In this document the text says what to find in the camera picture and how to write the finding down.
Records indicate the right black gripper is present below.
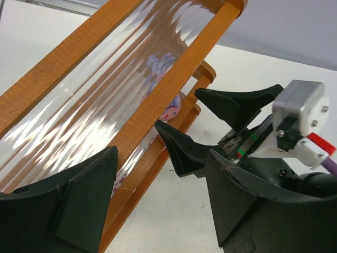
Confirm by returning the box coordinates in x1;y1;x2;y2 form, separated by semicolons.
154;84;284;178

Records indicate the purple bunny pink ring toy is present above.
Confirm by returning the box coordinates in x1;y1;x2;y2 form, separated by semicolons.
141;53;182;121

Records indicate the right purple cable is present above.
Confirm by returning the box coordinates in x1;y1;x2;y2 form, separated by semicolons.
323;157;337;177

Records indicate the orange tiered display shelf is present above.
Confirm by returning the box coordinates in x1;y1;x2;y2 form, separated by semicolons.
1;1;247;252

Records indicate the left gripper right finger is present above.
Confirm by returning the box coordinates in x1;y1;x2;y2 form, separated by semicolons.
206;150;336;252

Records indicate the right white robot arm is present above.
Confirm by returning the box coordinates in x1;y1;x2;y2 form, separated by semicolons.
155;80;336;198

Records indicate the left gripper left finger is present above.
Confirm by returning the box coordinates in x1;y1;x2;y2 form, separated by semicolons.
1;146;118;252

